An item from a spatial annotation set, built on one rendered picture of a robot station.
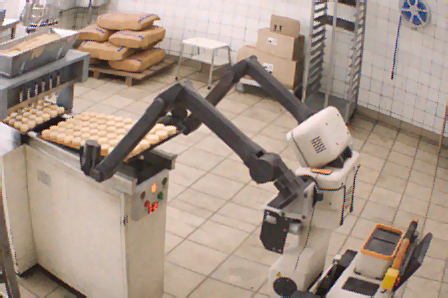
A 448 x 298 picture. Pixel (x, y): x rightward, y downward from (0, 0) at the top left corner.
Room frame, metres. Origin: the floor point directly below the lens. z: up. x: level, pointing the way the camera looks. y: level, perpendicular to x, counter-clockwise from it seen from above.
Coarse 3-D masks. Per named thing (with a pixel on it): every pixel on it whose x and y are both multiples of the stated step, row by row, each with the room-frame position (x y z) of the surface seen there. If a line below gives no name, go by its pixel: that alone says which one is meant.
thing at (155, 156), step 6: (66, 114) 2.60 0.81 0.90; (54, 120) 2.61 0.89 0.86; (60, 120) 2.59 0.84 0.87; (150, 150) 2.32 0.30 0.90; (156, 150) 2.32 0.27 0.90; (162, 150) 2.33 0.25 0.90; (144, 156) 2.34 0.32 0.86; (150, 156) 2.32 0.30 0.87; (156, 156) 2.31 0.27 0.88; (162, 156) 2.30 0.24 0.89; (168, 156) 2.28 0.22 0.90; (174, 156) 2.28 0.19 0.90; (150, 162) 2.32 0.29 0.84; (156, 162) 2.31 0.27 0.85; (162, 162) 2.30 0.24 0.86; (168, 162) 2.28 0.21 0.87; (174, 162) 2.29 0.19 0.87; (168, 168) 2.28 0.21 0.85; (174, 168) 2.30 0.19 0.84
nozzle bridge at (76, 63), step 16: (48, 64) 2.56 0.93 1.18; (64, 64) 2.60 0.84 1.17; (80, 64) 2.76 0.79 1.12; (0, 80) 2.27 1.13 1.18; (16, 80) 2.28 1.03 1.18; (32, 80) 2.47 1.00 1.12; (64, 80) 2.70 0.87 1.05; (80, 80) 2.76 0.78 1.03; (0, 96) 2.15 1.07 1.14; (16, 96) 2.36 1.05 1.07; (32, 96) 2.43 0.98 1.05; (64, 96) 2.83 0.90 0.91; (0, 112) 2.15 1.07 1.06
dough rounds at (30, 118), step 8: (32, 104) 2.65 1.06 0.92; (40, 104) 2.67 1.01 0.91; (48, 104) 2.66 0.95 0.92; (16, 112) 2.53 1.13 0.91; (24, 112) 2.52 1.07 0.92; (32, 112) 2.53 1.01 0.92; (40, 112) 2.54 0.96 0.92; (48, 112) 2.57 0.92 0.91; (56, 112) 2.57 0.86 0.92; (0, 120) 2.42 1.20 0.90; (8, 120) 2.40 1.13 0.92; (16, 120) 2.43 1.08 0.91; (24, 120) 2.41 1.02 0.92; (32, 120) 2.44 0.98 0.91; (40, 120) 2.44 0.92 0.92; (16, 128) 2.34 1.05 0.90; (24, 128) 2.32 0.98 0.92
